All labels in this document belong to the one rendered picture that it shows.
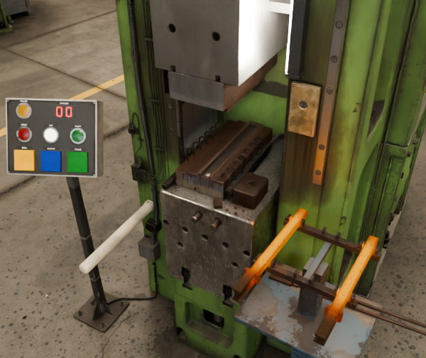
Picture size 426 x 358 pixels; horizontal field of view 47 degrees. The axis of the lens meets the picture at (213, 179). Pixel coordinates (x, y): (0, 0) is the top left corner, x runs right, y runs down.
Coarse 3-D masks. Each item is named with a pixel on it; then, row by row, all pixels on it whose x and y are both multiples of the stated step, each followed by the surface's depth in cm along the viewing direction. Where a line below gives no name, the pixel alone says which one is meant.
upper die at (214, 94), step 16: (272, 64) 177; (176, 80) 155; (192, 80) 152; (208, 80) 149; (256, 80) 169; (176, 96) 158; (192, 96) 155; (208, 96) 152; (224, 96) 150; (240, 96) 160
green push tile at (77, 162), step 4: (68, 152) 177; (72, 152) 176; (76, 152) 176; (80, 152) 176; (84, 152) 176; (68, 156) 177; (72, 156) 177; (76, 156) 176; (80, 156) 176; (84, 156) 176; (68, 160) 177; (72, 160) 177; (76, 160) 177; (80, 160) 177; (84, 160) 176; (68, 164) 177; (72, 164) 177; (76, 164) 177; (80, 164) 177; (84, 164) 177; (68, 168) 177; (72, 168) 177; (76, 168) 177; (80, 168) 177; (84, 168) 177; (72, 172) 177; (76, 172) 177; (80, 172) 177; (84, 172) 177
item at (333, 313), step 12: (372, 240) 148; (360, 252) 144; (372, 252) 146; (360, 264) 140; (348, 276) 136; (348, 288) 133; (336, 300) 130; (324, 312) 128; (336, 312) 126; (324, 324) 123; (324, 336) 120
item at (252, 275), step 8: (296, 216) 157; (304, 216) 158; (288, 224) 154; (296, 224) 154; (280, 232) 151; (288, 232) 151; (280, 240) 148; (272, 248) 146; (280, 248) 148; (264, 256) 143; (272, 256) 144; (256, 264) 140; (264, 264) 140; (248, 272) 137; (256, 272) 137; (240, 280) 134; (248, 280) 134; (256, 280) 137; (232, 288) 132; (240, 288) 132; (248, 288) 137; (240, 296) 134
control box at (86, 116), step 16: (16, 112) 177; (32, 112) 177; (48, 112) 176; (64, 112) 176; (80, 112) 175; (96, 112) 175; (16, 128) 178; (32, 128) 177; (48, 128) 177; (64, 128) 176; (80, 128) 176; (96, 128) 176; (16, 144) 178; (32, 144) 178; (48, 144) 178; (64, 144) 177; (80, 144) 177; (96, 144) 176; (64, 160) 178; (96, 160) 177; (80, 176) 178; (96, 176) 178
